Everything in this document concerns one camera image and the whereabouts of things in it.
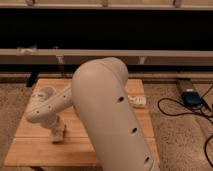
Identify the wooden rail bench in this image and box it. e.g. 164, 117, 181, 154
0, 48, 213, 66

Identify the black cable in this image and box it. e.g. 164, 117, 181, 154
157, 83, 213, 168

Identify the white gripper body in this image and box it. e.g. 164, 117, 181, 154
50, 118, 66, 135

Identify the blue power adapter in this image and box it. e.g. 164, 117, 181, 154
181, 92, 202, 107

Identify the white plastic cup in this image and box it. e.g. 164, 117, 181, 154
39, 86, 55, 99

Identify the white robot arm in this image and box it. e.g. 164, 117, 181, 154
26, 57, 160, 171

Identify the white sponge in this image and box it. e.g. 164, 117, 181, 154
50, 129, 65, 143

